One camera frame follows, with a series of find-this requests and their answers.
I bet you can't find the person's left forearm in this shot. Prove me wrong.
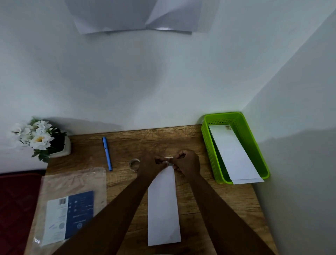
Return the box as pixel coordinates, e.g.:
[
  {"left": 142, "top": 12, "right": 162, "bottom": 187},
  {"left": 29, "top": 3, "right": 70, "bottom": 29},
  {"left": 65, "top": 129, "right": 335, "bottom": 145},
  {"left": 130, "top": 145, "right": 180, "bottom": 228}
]
[{"left": 51, "top": 173, "right": 155, "bottom": 255}]

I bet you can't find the white paper sheet on wall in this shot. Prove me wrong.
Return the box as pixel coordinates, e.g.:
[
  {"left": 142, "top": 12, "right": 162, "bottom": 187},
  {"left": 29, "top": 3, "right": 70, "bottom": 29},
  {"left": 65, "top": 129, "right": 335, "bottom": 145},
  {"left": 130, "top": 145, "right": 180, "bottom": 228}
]
[{"left": 64, "top": 0, "right": 220, "bottom": 35}]

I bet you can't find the blue pen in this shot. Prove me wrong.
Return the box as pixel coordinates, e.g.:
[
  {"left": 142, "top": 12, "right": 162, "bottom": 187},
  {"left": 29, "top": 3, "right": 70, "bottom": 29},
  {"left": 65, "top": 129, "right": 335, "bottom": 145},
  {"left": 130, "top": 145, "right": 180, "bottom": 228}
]
[{"left": 102, "top": 136, "right": 113, "bottom": 172}]

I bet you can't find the person's right forearm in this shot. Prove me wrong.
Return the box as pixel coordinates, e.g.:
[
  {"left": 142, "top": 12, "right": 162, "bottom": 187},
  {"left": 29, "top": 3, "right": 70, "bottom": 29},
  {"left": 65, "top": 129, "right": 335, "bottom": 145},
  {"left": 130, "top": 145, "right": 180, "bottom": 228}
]
[{"left": 188, "top": 172, "right": 276, "bottom": 255}]

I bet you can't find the person's right hand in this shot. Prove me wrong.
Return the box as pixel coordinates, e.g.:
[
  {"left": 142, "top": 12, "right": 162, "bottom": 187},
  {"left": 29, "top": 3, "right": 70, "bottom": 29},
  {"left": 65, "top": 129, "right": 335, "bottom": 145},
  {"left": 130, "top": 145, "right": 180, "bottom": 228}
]
[{"left": 172, "top": 149, "right": 202, "bottom": 182}]

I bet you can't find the potted white flower plant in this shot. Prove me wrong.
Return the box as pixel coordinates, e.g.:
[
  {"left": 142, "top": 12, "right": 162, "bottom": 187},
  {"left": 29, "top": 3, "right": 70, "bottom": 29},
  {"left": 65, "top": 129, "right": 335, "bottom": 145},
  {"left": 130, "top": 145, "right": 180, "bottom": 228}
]
[{"left": 10, "top": 118, "right": 72, "bottom": 163}]

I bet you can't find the green plastic tray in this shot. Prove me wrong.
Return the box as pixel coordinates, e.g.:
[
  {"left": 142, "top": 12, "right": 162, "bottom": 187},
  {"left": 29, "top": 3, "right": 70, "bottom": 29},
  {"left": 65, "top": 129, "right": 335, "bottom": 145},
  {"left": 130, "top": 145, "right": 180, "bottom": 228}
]
[{"left": 201, "top": 112, "right": 271, "bottom": 185}]

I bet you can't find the dark red mattress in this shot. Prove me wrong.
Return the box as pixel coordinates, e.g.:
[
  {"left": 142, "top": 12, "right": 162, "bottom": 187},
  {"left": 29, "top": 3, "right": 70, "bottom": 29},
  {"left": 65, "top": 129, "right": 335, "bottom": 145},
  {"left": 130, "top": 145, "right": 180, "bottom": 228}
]
[{"left": 0, "top": 171, "right": 47, "bottom": 255}]

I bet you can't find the person's left hand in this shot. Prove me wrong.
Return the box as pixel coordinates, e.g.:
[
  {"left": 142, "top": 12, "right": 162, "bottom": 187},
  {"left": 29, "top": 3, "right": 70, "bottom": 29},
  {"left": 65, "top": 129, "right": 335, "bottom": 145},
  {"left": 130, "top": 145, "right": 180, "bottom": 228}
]
[{"left": 136, "top": 153, "right": 170, "bottom": 184}]

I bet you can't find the clear plastic bag with card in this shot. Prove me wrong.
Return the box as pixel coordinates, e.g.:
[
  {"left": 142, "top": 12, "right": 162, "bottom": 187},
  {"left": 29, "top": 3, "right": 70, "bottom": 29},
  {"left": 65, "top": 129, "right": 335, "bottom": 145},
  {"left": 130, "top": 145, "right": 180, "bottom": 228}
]
[{"left": 25, "top": 167, "right": 107, "bottom": 255}]

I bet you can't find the small clear tape roll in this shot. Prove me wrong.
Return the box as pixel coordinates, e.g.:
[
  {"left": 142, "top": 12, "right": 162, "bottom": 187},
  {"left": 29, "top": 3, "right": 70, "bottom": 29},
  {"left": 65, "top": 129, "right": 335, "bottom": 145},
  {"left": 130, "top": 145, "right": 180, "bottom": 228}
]
[{"left": 128, "top": 158, "right": 141, "bottom": 172}]

